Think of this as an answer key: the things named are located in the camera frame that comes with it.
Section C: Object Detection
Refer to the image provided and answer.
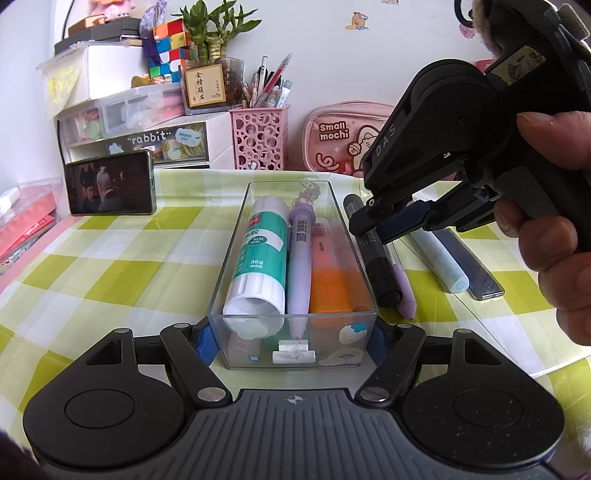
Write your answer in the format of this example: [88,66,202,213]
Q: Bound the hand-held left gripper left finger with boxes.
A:
[85,322,233,407]

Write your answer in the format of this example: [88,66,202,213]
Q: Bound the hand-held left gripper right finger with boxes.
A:
[355,320,502,407]

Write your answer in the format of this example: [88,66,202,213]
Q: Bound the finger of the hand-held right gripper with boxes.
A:
[348,195,414,237]
[379,186,486,243]

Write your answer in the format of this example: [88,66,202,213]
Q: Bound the black marker pen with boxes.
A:
[342,194,403,308]

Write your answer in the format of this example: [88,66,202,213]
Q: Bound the plain purple pen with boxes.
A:
[385,240,419,322]

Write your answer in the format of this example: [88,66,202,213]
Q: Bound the light blue pen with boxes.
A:
[409,228,471,295]

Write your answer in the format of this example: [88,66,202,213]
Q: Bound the orange highlighter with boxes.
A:
[308,220,355,318]

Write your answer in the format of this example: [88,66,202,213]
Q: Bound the purple cartoon pen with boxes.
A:
[285,196,320,341]

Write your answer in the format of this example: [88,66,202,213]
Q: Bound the white green glue stick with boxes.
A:
[222,196,290,334]

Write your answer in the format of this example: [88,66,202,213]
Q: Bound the person's right forearm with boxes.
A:
[465,0,509,52]

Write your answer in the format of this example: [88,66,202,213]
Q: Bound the person's left forearm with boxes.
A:
[0,431,43,480]

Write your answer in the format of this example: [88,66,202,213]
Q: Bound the person's right hand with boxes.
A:
[493,110,591,346]

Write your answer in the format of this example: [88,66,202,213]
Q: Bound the pink highlighter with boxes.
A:
[231,331,267,366]

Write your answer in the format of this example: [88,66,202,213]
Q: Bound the pink cartoon pencil case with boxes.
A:
[302,100,399,179]

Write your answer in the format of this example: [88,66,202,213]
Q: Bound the dark flat metal ruler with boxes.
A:
[431,226,506,302]

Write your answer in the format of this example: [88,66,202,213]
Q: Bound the green white checked tablecloth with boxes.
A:
[0,167,591,480]

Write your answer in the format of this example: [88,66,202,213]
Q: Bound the pink perforated pen holder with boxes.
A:
[229,104,292,172]

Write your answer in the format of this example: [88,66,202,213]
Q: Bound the bunch of pens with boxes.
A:
[240,52,297,112]

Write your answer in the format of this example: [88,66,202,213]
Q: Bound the white drawer organizer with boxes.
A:
[57,112,235,170]

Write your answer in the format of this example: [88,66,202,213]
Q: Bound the smartphone with green case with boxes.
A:
[63,150,156,217]

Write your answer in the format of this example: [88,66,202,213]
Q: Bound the clear glass vase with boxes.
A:
[179,56,246,117]

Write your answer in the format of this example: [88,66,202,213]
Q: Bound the calligraphy sign card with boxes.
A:
[183,64,227,110]

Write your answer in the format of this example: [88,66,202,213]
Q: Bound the stack of pink books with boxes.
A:
[0,176,64,278]

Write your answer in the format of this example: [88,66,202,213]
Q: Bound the lucky bamboo plant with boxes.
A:
[172,0,262,66]

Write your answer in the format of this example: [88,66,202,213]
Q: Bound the clear plastic storage box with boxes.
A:
[54,84,186,140]

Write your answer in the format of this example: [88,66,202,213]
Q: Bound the small golden figurine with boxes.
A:
[130,73,182,89]

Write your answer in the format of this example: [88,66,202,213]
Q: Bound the colourful puzzle cubes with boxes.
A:
[147,17,195,82]

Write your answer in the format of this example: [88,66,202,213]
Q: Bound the purple tassel pouch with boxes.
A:
[137,0,170,62]

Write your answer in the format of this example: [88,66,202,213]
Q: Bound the clear plastic folder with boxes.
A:
[36,59,85,118]

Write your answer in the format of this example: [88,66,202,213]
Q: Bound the flat black box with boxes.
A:
[54,17,142,57]

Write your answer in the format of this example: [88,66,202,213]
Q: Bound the black cable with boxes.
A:
[61,0,75,41]

